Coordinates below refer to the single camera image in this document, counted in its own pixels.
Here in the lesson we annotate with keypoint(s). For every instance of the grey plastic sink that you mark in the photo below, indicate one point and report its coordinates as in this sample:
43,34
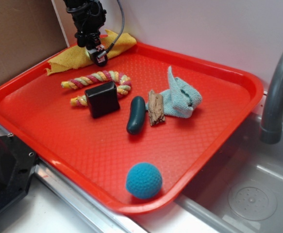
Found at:
240,189

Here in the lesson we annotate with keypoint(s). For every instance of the yellow cloth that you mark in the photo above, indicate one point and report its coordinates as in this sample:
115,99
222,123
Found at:
76,57

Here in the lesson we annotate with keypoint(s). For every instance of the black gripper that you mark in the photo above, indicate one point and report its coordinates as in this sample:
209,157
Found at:
88,17

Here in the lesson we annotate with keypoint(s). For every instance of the brown wood piece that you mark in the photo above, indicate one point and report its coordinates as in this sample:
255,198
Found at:
156,108

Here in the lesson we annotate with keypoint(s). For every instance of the brown cardboard panel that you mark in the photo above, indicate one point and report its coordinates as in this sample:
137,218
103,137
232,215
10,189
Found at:
29,33

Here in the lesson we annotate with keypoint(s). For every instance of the dark green toy cucumber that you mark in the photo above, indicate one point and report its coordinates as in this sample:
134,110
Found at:
137,116

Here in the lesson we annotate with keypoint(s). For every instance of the blue textured ball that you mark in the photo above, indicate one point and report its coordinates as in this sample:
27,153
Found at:
144,181

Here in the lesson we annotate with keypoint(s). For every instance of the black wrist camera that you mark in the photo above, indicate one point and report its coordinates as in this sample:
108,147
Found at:
98,55

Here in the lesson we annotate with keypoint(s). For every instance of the red plastic tray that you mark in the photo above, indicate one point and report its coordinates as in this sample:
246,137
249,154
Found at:
97,154

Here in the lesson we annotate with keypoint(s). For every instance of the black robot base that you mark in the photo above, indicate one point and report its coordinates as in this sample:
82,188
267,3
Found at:
17,161

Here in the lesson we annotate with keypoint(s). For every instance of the black square cup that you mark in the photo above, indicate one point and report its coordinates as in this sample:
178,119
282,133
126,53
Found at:
102,99

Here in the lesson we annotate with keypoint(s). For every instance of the grey faucet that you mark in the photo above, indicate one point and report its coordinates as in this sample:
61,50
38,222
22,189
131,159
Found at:
271,125

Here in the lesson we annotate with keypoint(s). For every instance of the light blue cloth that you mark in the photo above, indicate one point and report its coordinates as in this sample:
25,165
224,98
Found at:
181,99

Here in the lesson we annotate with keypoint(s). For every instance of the multicolour braided rope toy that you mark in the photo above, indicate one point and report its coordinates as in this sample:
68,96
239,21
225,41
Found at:
122,81

